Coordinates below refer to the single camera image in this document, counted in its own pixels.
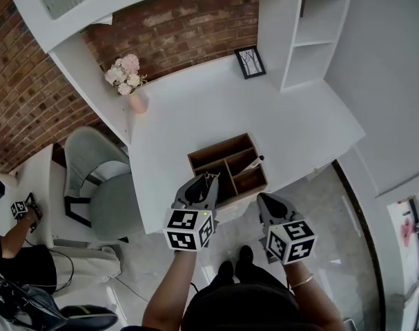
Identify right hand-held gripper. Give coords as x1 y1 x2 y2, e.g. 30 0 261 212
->
256 192 318 265

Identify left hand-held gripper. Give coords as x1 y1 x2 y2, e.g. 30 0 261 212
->
162 177 221 254

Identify brown wooden organizer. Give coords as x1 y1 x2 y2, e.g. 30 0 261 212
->
187 132 269 209

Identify person's left forearm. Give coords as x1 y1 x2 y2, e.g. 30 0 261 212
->
141 250 200 331

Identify person's right forearm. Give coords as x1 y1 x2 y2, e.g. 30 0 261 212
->
283 262 347 331

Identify person's right black shoe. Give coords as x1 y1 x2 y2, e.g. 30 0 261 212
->
239 245 255 272

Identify person's black shoe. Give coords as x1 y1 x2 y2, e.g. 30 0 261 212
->
217 260 235 285
239 245 255 272

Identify white pen with black cap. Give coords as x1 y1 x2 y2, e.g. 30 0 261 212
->
242 154 266 174

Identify white desk with hutch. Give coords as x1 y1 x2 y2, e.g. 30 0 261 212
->
4 0 367 236

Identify person's left black shoe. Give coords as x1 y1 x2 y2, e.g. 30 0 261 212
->
217 260 235 285

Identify person's black-clothed torso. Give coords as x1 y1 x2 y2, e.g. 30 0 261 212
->
182 262 338 331

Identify grey upholstered chair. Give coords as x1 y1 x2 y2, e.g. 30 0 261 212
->
63 126 145 243

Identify pink vase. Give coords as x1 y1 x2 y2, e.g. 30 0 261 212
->
127 91 150 115

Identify pink object on windowsill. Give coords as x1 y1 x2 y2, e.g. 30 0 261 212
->
400 217 418 248

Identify pale pink flower bouquet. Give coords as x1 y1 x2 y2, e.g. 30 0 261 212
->
103 53 149 97

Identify small white side table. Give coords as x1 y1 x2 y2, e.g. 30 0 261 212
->
0 143 70 250

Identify thin gold bracelet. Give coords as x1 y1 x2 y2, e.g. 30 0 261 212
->
289 273 315 290

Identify black picture frame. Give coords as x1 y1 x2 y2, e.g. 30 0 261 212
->
233 46 267 81

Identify black equipment bag with cables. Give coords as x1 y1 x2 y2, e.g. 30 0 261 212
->
0 277 67 331

